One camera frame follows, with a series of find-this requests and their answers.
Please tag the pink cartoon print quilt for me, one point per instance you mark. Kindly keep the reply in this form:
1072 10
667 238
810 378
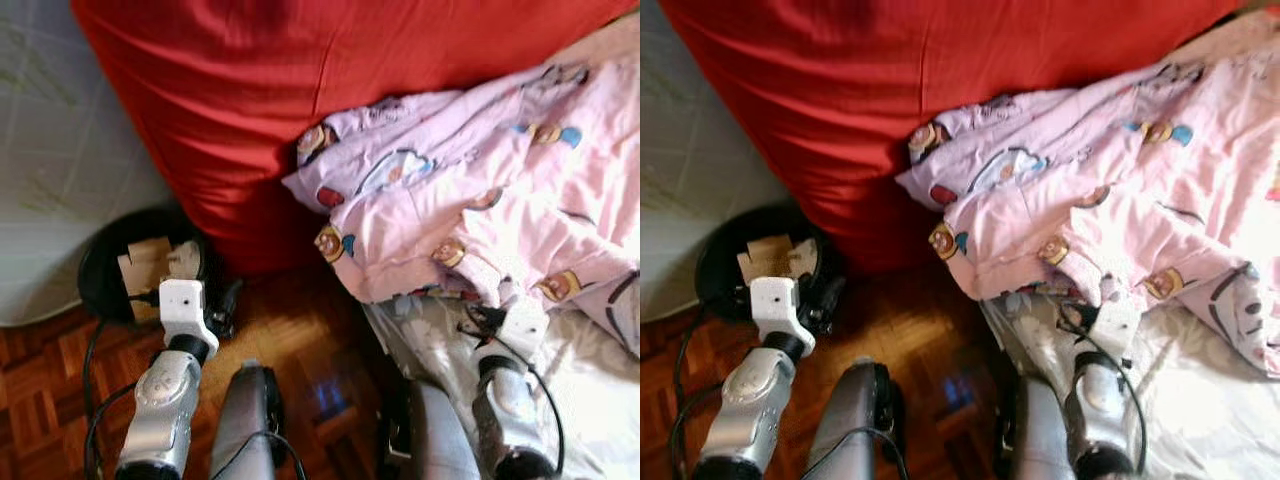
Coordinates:
1130 180
520 180

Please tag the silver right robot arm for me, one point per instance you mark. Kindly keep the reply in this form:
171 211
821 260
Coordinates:
510 410
1100 420

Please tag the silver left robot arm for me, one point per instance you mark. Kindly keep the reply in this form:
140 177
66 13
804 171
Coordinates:
165 400
750 400

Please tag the crumpled whitish paper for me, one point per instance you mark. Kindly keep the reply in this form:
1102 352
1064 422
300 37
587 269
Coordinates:
185 260
802 258

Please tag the brown cardboard piece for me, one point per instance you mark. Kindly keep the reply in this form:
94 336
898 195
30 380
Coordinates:
145 265
760 262

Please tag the robot grey left leg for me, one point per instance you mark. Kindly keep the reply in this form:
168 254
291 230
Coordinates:
845 430
240 430

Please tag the robot grey leg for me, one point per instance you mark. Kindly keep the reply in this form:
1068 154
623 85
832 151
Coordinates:
240 430
845 430
440 440
1035 440

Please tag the round black waste bin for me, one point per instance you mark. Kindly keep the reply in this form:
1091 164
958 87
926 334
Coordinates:
712 270
95 270

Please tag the robot grey right leg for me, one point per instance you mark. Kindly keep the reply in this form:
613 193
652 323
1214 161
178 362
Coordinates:
1035 440
440 440

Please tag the cream floral bedspread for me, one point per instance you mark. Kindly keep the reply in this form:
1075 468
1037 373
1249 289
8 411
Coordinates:
1220 420
600 400

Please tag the green white quilted mattress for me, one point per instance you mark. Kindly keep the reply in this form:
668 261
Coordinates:
60 150
690 150

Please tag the large red cushion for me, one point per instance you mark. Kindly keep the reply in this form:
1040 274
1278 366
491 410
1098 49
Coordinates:
300 90
900 90

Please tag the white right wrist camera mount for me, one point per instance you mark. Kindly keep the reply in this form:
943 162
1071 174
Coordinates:
525 325
1118 325

